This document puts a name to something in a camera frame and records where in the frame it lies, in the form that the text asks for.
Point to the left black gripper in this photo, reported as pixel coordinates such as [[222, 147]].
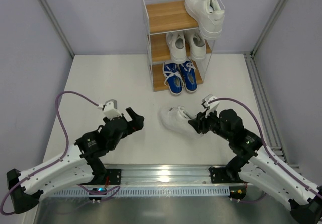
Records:
[[129, 123]]

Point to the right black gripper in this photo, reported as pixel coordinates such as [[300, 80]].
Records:
[[201, 123]]

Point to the blue canvas sneaker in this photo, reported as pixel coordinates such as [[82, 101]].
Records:
[[187, 70], [173, 78]]

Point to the white lace sneaker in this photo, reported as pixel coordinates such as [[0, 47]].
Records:
[[177, 46], [197, 45]]

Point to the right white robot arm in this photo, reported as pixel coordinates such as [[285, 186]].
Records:
[[261, 167]]

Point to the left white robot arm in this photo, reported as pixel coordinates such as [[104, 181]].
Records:
[[80, 164]]

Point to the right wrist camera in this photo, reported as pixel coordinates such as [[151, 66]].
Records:
[[210, 104]]

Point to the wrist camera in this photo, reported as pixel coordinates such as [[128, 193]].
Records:
[[210, 104], [110, 109]]

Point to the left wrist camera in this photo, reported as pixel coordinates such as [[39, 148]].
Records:
[[110, 109]]

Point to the aluminium mounting rail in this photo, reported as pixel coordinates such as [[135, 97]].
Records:
[[165, 174]]

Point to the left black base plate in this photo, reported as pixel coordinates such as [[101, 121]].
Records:
[[112, 177]]

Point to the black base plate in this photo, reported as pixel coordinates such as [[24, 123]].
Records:
[[219, 175], [112, 177]]

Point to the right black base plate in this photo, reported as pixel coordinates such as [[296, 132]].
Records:
[[219, 175]]

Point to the slotted cable duct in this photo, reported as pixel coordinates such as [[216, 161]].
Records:
[[150, 191]]

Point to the white wire shoe shelf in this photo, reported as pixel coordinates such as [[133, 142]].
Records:
[[162, 17]]

